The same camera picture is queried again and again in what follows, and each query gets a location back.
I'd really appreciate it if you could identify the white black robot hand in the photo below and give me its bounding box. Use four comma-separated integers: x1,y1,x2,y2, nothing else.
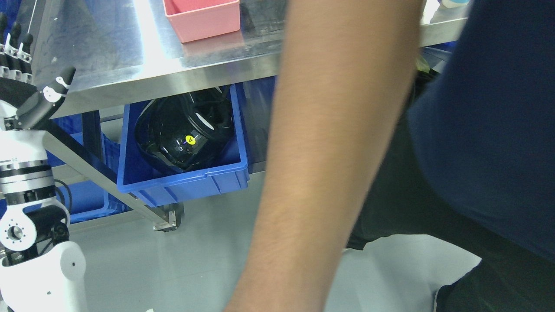
1,13,77,140

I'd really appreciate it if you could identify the pink plastic storage box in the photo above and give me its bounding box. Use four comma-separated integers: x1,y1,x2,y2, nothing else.
163,0,241,43

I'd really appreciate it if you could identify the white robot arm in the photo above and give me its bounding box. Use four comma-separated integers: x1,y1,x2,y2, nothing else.
1,142,88,312

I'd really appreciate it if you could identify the person's bare forearm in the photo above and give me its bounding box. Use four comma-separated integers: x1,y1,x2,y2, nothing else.
225,0,424,312

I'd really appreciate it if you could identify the stainless steel table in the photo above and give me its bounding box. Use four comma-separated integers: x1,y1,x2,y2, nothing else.
13,0,471,232

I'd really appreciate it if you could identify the blue bin under table left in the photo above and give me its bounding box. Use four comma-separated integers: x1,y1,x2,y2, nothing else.
43,113,131,224

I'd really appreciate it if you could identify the blue bin with helmet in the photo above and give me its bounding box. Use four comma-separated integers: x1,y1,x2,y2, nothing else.
116,83,249,207

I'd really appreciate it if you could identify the black helmet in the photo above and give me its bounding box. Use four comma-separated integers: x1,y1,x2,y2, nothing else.
133,86,235,176

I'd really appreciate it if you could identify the person's dark clothed body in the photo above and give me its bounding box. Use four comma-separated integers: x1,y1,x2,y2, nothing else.
347,0,555,312

